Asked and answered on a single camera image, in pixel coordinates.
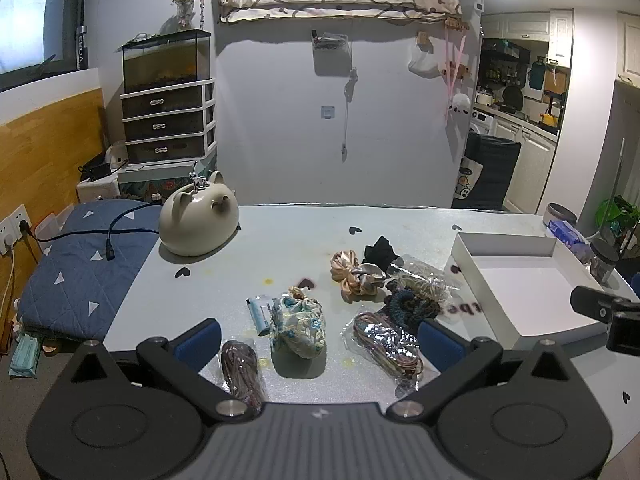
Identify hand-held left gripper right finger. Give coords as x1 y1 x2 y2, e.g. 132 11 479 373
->
385 320 598 421

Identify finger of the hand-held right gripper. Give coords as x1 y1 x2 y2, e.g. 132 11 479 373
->
570 285 640 322
607 310 640 356

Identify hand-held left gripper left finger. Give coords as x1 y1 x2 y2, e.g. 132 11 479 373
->
42 318 253 422

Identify dark blue scrunchie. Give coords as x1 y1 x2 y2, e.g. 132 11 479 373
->
384 287 442 333

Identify small bag of brown hair ties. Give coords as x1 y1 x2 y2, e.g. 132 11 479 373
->
220 339 268 413

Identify large bag of brown hair ties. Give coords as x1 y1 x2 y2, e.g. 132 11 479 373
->
341 311 426 401

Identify light blue sachet packet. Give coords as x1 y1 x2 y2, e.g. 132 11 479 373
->
245 294 275 337

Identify white cardboard box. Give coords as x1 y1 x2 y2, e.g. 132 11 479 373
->
446 231 622 351

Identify bag of beige hair ties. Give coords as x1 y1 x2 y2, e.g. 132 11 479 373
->
385 254 448 301

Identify glass jar with dark lid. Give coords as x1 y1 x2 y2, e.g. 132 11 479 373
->
590 240 621 284

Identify blue tissue pack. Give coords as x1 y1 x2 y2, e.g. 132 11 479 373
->
547 219 594 264

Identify green plant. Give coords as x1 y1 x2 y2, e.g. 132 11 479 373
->
595 195 640 256

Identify round metal tin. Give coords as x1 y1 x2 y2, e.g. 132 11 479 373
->
545 202 578 228

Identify black bow hair clip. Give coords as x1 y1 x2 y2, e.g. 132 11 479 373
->
363 236 401 271

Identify pink satin scrunchie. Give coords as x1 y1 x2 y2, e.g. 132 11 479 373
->
330 249 387 303

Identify blue quilted mat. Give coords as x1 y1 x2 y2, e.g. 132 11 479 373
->
20 199 163 342

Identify white kitchen base cabinets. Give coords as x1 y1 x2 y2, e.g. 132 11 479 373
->
472 104 561 216

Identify black fabric bin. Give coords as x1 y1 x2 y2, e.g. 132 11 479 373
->
462 131 522 210

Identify printed tote bag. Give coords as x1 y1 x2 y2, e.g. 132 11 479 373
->
452 156 484 202

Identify teal packet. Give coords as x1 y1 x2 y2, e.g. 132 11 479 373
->
9 335 44 379

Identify black adapter box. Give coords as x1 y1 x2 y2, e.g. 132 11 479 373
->
80 160 114 182

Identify black frying pan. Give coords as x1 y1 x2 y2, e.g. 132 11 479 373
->
501 85 524 114

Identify white drawer unit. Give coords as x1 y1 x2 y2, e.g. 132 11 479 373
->
120 79 217 165

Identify green hanging bag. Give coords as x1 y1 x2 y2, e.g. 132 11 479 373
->
530 57 549 90

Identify black kitchen shelf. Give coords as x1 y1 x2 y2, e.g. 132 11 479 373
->
477 39 531 89

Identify pink ribbon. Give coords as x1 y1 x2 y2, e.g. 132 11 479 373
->
440 25 469 124

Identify glass fish tank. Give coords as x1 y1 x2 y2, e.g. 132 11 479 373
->
121 29 213 95

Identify white plastic bag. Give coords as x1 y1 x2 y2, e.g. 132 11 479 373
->
407 40 446 79

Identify vase of dried flowers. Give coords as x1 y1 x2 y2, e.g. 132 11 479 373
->
172 0 206 29

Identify window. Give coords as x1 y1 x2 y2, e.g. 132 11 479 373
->
0 0 90 92

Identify black power cable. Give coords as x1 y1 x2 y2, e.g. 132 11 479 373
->
22 202 161 262

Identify white wall socket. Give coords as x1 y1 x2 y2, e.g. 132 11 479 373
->
0 204 33 255

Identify hanging grey cord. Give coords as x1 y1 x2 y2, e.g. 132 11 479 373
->
341 67 359 163

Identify white kitchen wall cabinets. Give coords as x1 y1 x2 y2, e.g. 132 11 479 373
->
482 9 574 68

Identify clear wall holder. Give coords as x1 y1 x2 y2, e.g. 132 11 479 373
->
312 30 349 64

